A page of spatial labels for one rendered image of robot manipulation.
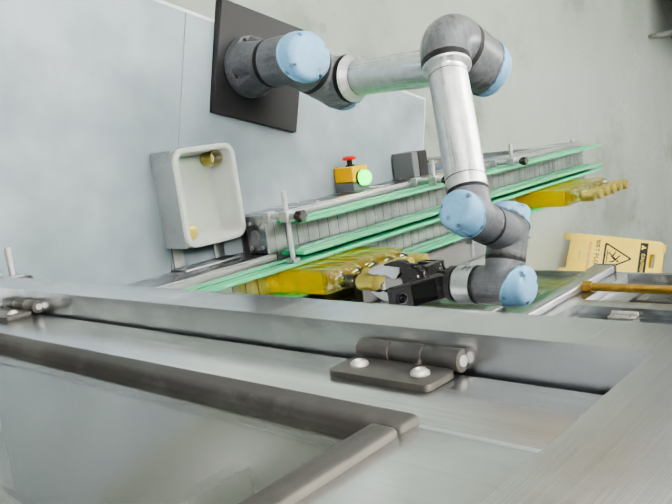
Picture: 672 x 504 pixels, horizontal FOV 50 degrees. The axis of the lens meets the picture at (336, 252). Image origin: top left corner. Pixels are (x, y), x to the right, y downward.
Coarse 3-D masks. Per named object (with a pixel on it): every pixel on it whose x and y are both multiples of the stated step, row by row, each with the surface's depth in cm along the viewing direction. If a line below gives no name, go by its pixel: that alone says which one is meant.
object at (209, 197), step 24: (216, 144) 167; (192, 168) 171; (216, 168) 174; (192, 192) 171; (216, 192) 176; (240, 192) 172; (192, 216) 171; (216, 216) 176; (240, 216) 173; (192, 240) 162; (216, 240) 167
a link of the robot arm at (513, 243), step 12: (504, 204) 135; (516, 204) 134; (516, 216) 134; (528, 216) 135; (516, 228) 132; (528, 228) 135; (504, 240) 131; (516, 240) 133; (492, 252) 134; (504, 252) 133; (516, 252) 133
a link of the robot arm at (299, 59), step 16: (304, 32) 166; (272, 48) 168; (288, 48) 164; (304, 48) 166; (320, 48) 168; (256, 64) 172; (272, 64) 168; (288, 64) 165; (304, 64) 166; (320, 64) 169; (272, 80) 172; (288, 80) 169; (304, 80) 167; (320, 80) 172
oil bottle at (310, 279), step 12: (276, 276) 170; (288, 276) 168; (300, 276) 165; (312, 276) 162; (324, 276) 160; (336, 276) 160; (276, 288) 171; (288, 288) 169; (300, 288) 166; (312, 288) 163; (324, 288) 161; (336, 288) 160
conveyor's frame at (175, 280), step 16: (560, 144) 298; (576, 144) 298; (352, 192) 203; (368, 192) 201; (384, 192) 206; (272, 208) 188; (288, 208) 182; (304, 208) 183; (320, 208) 187; (240, 256) 178; (256, 256) 174; (272, 256) 175; (288, 256) 179; (176, 272) 167; (192, 272) 164; (208, 272) 161; (224, 272) 164; (176, 288) 155
